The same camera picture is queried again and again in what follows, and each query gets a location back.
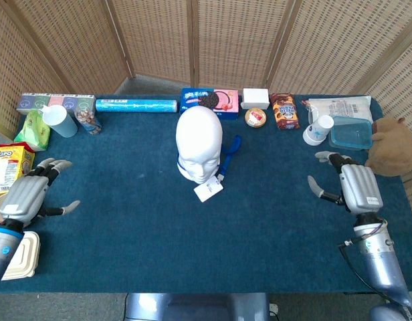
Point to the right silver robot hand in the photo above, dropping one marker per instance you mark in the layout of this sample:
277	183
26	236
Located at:
361	189

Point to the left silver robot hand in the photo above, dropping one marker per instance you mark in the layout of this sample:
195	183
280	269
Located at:
23	197

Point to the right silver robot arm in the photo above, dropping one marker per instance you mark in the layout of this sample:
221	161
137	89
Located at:
380	264

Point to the yellow biscuit bag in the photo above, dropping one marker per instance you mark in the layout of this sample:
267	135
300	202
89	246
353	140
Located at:
5	167

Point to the brown plush toy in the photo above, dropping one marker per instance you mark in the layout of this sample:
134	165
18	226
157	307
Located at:
391	150

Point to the clear blue-rimmed food container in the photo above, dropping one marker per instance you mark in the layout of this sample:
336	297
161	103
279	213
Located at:
351	135

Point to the beige clamshell lunch box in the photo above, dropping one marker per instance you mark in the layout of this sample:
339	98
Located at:
25	257

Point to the green wet wipes pack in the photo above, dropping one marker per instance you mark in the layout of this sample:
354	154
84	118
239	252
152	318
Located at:
33	132

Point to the stacked flower paper cups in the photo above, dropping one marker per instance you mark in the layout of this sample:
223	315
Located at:
318	131

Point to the white plastic bag pack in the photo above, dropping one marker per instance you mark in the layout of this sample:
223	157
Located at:
346	107

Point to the pale green cup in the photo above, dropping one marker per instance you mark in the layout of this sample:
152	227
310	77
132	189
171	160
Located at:
60	122

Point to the clear jar with snacks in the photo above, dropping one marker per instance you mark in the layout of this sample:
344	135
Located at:
89	122

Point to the long multicolour tea box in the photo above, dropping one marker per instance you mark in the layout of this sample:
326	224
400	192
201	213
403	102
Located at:
55	102

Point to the brown chocolate cookie pack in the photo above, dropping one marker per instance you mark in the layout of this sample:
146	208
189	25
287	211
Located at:
285	112

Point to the blue velvet tablecloth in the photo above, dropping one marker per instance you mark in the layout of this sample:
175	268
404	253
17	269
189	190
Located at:
142	234

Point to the round gold tin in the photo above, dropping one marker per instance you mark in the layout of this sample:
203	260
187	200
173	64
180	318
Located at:
255	117

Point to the small white box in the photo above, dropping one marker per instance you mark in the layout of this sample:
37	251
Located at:
256	97

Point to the blue plastic wrap roll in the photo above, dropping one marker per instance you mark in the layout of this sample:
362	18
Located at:
135	105

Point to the white foam mannequin head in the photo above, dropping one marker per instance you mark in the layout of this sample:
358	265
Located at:
199	140

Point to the blue pink cookie box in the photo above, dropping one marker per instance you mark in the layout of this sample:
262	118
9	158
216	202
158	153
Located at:
209	98

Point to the silver robot torso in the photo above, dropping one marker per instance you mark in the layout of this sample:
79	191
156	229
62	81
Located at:
192	307

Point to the wicker folding screen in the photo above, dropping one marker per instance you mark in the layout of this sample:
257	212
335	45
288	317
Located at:
152	40

